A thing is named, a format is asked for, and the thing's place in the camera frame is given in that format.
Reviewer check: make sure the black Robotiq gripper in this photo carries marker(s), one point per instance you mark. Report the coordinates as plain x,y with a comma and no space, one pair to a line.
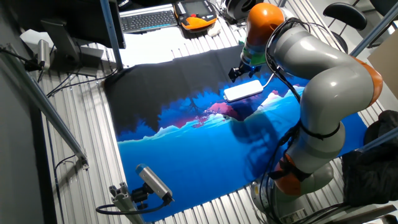
250,69

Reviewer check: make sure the white power strip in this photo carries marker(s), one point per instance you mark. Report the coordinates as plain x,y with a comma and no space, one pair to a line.
243,90

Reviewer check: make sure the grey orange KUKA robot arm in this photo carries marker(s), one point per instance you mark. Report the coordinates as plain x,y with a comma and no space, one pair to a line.
329,84

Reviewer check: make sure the small white crumpled object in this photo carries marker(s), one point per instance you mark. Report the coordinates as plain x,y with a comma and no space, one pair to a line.
214,30

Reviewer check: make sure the orange black teach pendant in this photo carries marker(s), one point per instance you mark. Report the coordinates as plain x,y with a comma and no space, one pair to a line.
196,15

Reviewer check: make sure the large white paper sheet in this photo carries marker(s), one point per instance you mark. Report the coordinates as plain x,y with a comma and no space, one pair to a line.
161,45

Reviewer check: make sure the blue black landscape mat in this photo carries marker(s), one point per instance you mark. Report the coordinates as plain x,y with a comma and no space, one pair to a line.
192,149

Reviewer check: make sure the black computer keyboard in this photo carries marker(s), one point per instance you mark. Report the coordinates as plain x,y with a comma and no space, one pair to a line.
148,20

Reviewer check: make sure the black round-seat chair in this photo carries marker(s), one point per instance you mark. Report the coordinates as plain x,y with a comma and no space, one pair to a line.
345,15

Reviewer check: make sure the brown cardboard sheet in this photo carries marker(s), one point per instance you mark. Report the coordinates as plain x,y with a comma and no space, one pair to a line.
385,62

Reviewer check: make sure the black fabric bag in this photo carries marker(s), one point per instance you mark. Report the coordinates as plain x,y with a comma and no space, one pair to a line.
370,174

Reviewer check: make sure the black computer monitor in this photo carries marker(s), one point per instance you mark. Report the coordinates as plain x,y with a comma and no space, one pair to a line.
77,18

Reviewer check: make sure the short aluminium profile piece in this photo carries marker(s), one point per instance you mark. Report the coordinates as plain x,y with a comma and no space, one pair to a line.
122,200

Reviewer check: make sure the grey monitor stand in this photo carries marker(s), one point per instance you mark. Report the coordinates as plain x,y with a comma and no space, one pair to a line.
66,46

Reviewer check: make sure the dark metal bar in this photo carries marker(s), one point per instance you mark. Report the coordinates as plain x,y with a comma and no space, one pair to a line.
363,215

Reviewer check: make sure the long grey aluminium beam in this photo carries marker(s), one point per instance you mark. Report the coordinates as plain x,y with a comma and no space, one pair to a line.
46,105

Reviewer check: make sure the small white paper sheet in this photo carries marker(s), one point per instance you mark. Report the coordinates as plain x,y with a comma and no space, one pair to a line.
32,37

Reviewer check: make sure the thin grey metal post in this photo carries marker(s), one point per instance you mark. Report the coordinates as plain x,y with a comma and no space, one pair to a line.
282,3

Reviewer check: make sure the upright blue metal post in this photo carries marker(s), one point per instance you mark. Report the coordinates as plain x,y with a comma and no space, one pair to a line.
111,34

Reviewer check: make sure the silver camera with blue end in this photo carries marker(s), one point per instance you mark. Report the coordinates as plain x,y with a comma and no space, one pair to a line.
154,182

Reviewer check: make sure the slanted blue-grey frame beam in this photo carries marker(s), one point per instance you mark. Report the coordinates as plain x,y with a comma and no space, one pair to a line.
373,32

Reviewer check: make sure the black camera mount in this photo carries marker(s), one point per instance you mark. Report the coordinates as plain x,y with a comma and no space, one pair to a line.
140,195

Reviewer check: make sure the short blue-grey frame beam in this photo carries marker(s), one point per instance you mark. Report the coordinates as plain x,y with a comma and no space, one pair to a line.
377,140

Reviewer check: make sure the small silver camera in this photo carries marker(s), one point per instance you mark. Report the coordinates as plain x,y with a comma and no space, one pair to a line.
43,53

